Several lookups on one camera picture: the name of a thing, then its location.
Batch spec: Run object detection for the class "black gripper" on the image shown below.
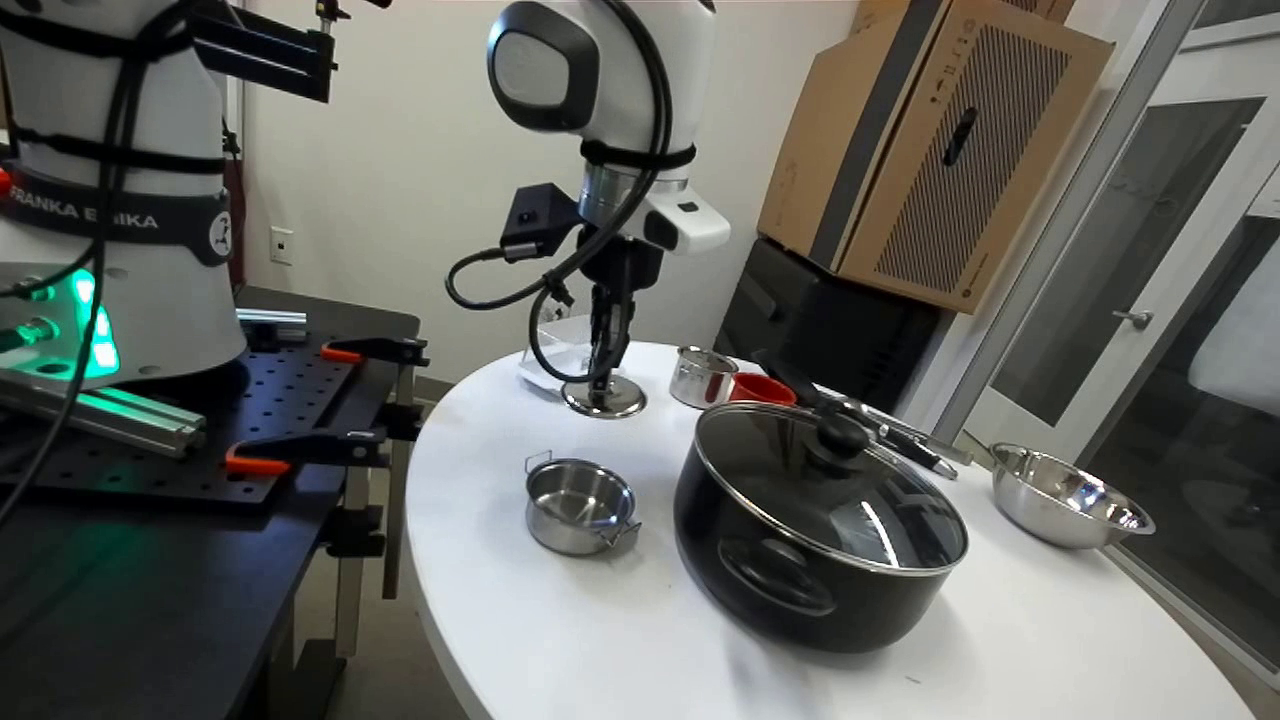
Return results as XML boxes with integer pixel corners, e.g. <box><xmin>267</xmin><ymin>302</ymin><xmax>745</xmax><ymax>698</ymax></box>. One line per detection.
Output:
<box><xmin>580</xmin><ymin>237</ymin><xmax>667</xmax><ymax>394</ymax></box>

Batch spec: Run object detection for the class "small round steel lid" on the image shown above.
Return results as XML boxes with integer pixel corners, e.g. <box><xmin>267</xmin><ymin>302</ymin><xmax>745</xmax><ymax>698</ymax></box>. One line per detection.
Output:
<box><xmin>558</xmin><ymin>374</ymin><xmax>652</xmax><ymax>426</ymax></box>

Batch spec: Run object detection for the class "glass lid with black knob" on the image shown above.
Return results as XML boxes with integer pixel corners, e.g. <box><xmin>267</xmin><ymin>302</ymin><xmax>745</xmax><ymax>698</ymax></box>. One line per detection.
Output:
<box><xmin>691</xmin><ymin>395</ymin><xmax>973</xmax><ymax>577</ymax></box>

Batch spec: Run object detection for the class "large black cooking pot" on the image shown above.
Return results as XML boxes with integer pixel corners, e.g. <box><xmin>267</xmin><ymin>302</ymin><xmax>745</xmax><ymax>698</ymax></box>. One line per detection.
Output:
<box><xmin>672</xmin><ymin>402</ymin><xmax>977</xmax><ymax>657</ymax></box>

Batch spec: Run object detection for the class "steel mug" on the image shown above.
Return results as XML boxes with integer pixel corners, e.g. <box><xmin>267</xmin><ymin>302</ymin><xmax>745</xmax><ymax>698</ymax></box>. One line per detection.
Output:
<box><xmin>667</xmin><ymin>339</ymin><xmax>741</xmax><ymax>411</ymax></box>

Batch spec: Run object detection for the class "red cup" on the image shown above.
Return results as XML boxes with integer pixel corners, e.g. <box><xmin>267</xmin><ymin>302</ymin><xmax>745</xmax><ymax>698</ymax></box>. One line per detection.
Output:
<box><xmin>729</xmin><ymin>374</ymin><xmax>800</xmax><ymax>411</ymax></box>

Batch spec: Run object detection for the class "black equipment case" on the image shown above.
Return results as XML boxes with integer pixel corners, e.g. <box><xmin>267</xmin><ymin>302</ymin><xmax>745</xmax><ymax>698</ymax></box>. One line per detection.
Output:
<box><xmin>713</xmin><ymin>237</ymin><xmax>954</xmax><ymax>418</ymax></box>

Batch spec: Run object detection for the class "cardboard box with dark stripe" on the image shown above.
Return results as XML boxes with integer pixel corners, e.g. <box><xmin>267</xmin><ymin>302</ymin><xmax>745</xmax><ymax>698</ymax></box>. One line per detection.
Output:
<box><xmin>757</xmin><ymin>0</ymin><xmax>1115</xmax><ymax>317</ymax></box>

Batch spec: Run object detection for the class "steel bowl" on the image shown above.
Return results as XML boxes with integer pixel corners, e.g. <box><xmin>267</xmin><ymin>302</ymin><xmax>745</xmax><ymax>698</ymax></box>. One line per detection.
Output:
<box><xmin>961</xmin><ymin>431</ymin><xmax>1161</xmax><ymax>554</ymax></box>

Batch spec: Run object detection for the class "white framed glass door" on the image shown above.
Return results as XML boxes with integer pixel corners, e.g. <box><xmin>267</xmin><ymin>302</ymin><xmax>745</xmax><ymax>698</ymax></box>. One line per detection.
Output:
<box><xmin>954</xmin><ymin>53</ymin><xmax>1280</xmax><ymax>673</ymax></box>

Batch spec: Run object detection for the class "black perforated robot table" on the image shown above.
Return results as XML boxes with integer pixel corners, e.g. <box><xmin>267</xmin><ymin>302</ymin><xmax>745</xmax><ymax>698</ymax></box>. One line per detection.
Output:
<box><xmin>0</xmin><ymin>284</ymin><xmax>433</xmax><ymax>720</ymax></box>

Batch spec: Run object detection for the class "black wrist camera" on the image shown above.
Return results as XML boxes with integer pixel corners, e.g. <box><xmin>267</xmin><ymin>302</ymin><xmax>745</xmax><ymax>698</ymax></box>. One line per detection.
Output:
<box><xmin>494</xmin><ymin>181</ymin><xmax>586</xmax><ymax>266</ymax></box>

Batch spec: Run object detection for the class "small steel pot with handles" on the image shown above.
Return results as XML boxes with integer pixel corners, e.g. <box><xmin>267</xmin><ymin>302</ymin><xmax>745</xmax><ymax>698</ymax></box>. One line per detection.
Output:
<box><xmin>518</xmin><ymin>452</ymin><xmax>646</xmax><ymax>560</ymax></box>

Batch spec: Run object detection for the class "black clamp with orange handle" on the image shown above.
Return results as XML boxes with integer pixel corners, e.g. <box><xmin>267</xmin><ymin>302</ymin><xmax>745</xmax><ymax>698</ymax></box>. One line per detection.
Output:
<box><xmin>316</xmin><ymin>338</ymin><xmax>433</xmax><ymax>374</ymax></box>
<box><xmin>218</xmin><ymin>426</ymin><xmax>405</xmax><ymax>485</ymax></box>

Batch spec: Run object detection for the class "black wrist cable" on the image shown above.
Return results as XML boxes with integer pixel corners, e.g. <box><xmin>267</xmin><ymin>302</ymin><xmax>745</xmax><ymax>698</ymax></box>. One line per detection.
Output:
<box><xmin>441</xmin><ymin>0</ymin><xmax>676</xmax><ymax>394</ymax></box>

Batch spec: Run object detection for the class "aluminium rail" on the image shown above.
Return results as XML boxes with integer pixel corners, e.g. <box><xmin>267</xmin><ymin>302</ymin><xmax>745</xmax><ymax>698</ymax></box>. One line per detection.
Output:
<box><xmin>0</xmin><ymin>364</ymin><xmax>210</xmax><ymax>452</ymax></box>

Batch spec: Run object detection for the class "black base cable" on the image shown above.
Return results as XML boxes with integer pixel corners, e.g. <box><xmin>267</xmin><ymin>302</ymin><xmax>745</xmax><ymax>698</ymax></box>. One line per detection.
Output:
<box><xmin>0</xmin><ymin>24</ymin><xmax>174</xmax><ymax>533</ymax></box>

